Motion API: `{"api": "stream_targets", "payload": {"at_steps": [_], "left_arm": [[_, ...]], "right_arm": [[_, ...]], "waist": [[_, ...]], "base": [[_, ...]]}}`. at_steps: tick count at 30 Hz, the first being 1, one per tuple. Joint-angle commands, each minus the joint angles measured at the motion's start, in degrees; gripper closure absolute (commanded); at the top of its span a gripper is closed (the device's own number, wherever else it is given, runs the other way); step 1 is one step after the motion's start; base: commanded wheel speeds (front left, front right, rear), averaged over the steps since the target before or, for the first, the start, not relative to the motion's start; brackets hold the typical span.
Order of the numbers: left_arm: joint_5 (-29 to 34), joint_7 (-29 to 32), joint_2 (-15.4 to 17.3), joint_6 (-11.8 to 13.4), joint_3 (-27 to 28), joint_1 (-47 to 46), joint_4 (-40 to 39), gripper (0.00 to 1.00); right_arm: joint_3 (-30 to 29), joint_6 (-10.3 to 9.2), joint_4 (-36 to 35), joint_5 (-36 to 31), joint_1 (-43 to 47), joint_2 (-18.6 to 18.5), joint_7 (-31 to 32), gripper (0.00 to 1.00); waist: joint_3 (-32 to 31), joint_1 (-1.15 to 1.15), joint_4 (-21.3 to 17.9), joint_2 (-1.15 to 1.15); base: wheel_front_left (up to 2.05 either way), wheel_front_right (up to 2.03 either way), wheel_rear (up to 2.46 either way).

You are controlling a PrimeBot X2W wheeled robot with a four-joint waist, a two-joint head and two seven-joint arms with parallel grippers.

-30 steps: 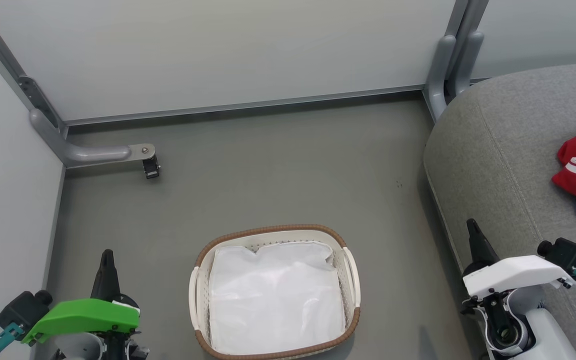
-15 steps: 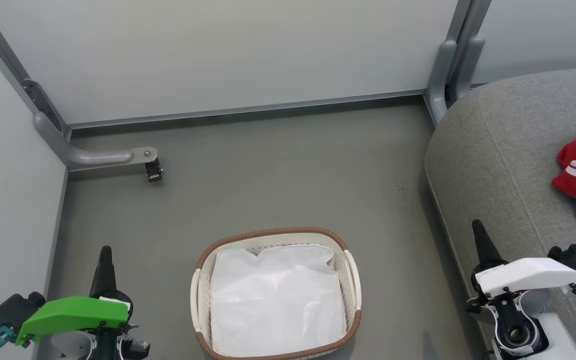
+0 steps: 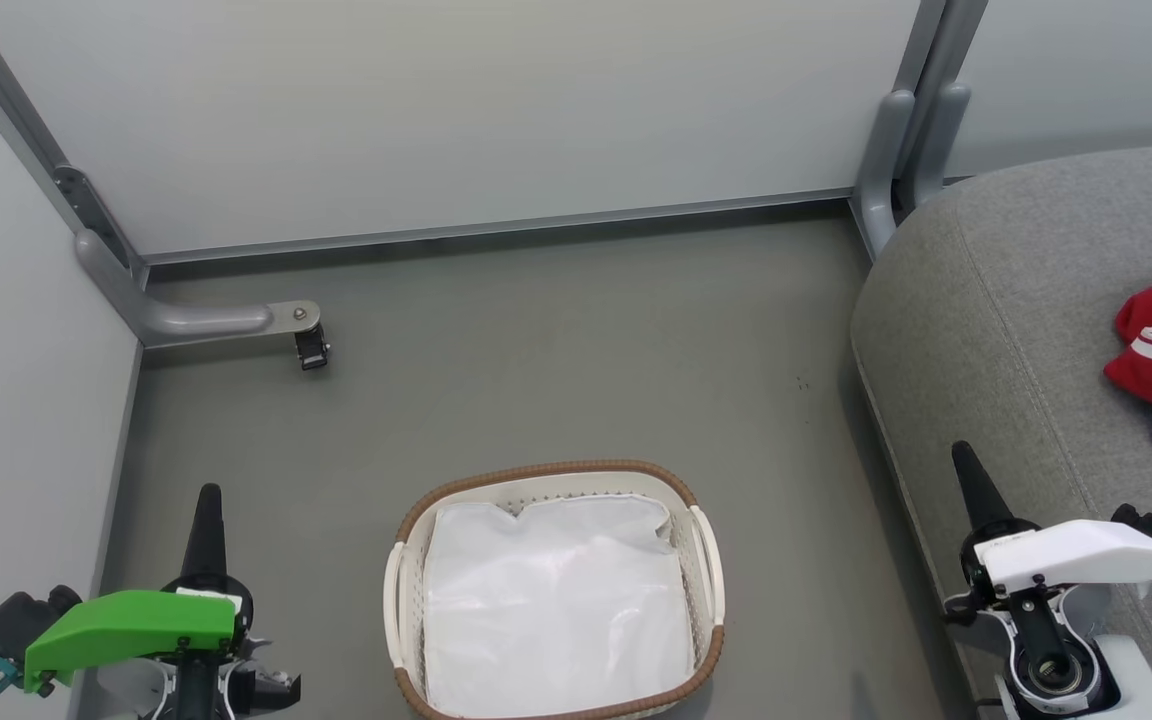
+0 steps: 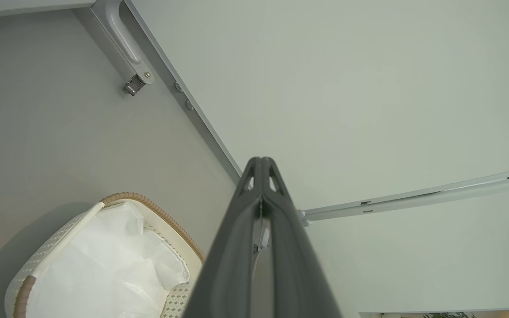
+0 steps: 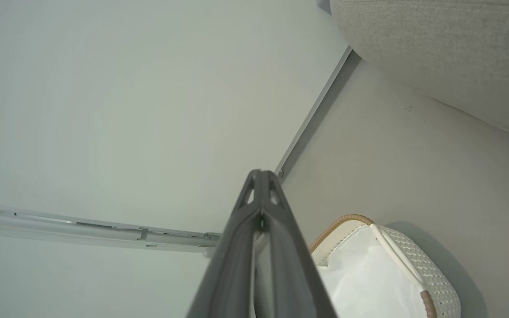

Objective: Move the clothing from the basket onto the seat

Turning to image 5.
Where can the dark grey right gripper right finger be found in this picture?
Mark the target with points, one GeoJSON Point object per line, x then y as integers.
{"type": "Point", "coordinates": [290, 265]}

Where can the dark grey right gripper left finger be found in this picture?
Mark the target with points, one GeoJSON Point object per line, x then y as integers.
{"type": "Point", "coordinates": [232, 260]}

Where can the white fabric basket liner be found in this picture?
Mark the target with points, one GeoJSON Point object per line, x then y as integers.
{"type": "Point", "coordinates": [365, 282]}

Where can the white woven laundry basket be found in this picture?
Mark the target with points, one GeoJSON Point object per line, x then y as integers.
{"type": "Point", "coordinates": [433, 269]}

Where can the light grey fabric sofa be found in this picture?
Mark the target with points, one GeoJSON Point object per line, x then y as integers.
{"type": "Point", "coordinates": [449, 48]}

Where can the aluminium frame profile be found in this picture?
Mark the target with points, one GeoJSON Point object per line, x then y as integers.
{"type": "Point", "coordinates": [316, 110]}
{"type": "Point", "coordinates": [82, 232]}

